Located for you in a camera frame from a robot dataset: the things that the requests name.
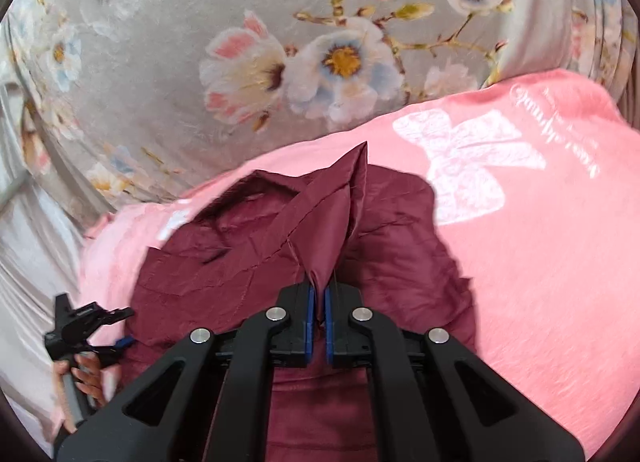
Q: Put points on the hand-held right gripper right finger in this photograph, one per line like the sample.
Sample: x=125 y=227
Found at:
x=329 y=327

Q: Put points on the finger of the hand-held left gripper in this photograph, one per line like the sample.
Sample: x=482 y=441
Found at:
x=117 y=346
x=107 y=316

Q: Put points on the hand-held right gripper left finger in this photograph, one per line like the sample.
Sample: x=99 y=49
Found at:
x=311 y=322

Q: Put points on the maroon puffer jacket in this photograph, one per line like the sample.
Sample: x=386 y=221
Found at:
x=240 y=262

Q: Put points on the person's left hand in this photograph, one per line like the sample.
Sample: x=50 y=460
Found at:
x=87 y=377

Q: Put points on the pink blanket with white bows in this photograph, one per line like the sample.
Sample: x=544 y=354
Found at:
x=525 y=282

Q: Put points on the grey floral bedsheet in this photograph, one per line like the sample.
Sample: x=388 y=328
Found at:
x=165 y=66

